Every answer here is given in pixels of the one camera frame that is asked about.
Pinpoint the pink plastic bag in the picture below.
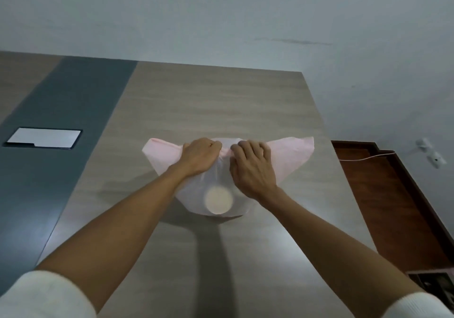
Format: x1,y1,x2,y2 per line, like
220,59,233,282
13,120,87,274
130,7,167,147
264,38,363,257
142,136,315,219

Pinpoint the white right sleeve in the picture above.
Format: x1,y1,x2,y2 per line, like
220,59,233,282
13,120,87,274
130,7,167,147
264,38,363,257
381,291,454,318

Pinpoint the white sleeve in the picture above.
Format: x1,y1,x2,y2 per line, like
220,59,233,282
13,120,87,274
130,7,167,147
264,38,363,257
0,270,98,318
381,291,454,318

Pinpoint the round beige cup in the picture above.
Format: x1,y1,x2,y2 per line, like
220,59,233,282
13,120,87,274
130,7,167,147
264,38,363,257
204,186,235,216

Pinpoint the person's left hand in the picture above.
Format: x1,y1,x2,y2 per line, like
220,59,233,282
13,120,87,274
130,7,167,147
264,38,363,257
176,137,223,179

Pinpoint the person's left forearm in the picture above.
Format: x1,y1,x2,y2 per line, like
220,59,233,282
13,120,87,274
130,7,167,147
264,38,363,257
35,164,194,315

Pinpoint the dark box with pink edge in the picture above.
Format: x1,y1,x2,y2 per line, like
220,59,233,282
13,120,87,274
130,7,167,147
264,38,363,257
406,267,454,301

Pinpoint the thin pink cable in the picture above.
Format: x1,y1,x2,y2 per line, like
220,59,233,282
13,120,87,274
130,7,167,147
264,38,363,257
340,150,396,162

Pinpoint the person's right hand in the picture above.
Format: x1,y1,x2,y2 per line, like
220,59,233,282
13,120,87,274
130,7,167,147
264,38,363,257
229,139,279,202

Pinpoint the white wall socket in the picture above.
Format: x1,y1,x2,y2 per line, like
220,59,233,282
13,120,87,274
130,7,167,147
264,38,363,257
427,152,447,168

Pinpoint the white left sleeve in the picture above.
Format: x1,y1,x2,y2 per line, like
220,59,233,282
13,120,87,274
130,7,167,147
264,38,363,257
0,270,98,318

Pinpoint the person's right forearm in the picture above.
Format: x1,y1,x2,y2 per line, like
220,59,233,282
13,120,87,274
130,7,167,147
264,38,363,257
253,186,425,318

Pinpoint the black framed table cable hatch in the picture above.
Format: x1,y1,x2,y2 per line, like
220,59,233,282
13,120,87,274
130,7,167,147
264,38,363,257
3,127,83,150

